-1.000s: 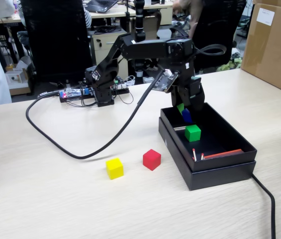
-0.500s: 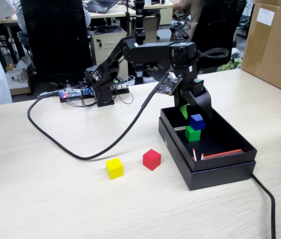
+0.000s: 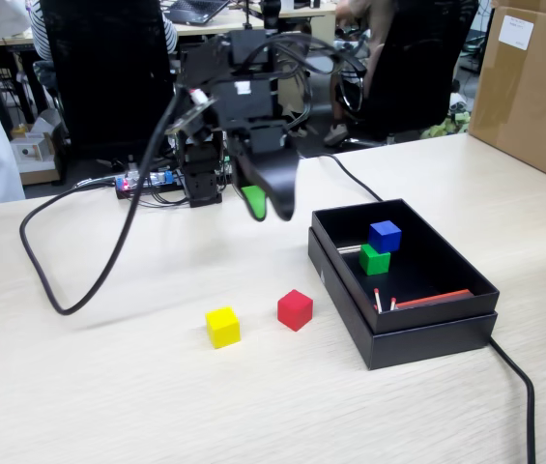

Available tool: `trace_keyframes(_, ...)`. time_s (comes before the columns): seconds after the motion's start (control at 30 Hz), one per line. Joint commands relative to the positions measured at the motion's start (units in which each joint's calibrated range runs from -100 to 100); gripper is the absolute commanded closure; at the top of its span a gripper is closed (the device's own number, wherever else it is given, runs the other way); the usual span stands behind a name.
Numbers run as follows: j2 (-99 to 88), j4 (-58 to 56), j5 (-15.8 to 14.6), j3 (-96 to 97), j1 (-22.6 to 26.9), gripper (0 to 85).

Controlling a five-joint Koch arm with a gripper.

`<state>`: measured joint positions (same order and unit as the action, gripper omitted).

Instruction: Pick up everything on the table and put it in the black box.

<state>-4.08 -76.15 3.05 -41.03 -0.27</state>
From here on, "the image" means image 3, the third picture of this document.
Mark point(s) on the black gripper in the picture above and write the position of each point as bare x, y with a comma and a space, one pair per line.
248, 106

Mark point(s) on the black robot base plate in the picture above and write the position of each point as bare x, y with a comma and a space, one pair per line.
127, 195

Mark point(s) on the black office chair with armrest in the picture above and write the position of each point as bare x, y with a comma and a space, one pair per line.
422, 72

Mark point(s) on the controller board with red LED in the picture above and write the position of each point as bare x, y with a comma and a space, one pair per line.
127, 183

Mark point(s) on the small wrist camera board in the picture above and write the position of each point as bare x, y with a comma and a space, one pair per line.
190, 116

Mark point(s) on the long white matchstick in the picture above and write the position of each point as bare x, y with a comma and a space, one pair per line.
349, 250

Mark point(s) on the black laptop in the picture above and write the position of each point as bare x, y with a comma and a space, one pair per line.
195, 9

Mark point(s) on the red wooden cube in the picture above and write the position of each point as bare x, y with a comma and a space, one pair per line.
295, 310

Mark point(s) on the green wooden cube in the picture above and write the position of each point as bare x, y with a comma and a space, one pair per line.
374, 263

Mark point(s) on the white paper label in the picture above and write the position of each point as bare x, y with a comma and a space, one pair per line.
516, 31

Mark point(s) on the small white product carton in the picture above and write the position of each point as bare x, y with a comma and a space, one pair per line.
33, 150

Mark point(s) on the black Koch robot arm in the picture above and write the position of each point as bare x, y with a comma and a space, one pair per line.
202, 174

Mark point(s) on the black cardboard box lid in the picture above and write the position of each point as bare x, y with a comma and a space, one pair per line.
427, 348

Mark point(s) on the person in striped shirt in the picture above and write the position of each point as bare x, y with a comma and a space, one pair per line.
40, 29

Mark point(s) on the black mesh office chair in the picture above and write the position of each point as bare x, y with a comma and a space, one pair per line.
108, 72

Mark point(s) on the blue wooden cube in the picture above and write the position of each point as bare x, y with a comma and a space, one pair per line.
385, 236

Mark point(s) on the orange flat matchbox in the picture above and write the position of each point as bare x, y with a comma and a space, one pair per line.
437, 298

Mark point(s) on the seated person in shorts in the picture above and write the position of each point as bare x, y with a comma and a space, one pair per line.
380, 29

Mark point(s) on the black pole with white rings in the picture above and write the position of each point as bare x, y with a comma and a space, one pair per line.
270, 12

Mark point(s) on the yellow wooden cube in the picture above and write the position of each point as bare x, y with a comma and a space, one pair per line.
222, 327

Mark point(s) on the large brown cardboard box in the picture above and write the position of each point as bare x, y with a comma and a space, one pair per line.
533, 96

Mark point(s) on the green paper scraps pile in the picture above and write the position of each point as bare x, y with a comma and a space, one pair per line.
441, 128

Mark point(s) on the black cardboard box tray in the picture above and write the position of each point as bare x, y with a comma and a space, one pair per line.
427, 316

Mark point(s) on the red tipped matchstick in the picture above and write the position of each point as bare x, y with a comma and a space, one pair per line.
393, 304
378, 299

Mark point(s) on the open white cardboard carton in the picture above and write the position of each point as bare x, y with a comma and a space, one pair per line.
43, 171

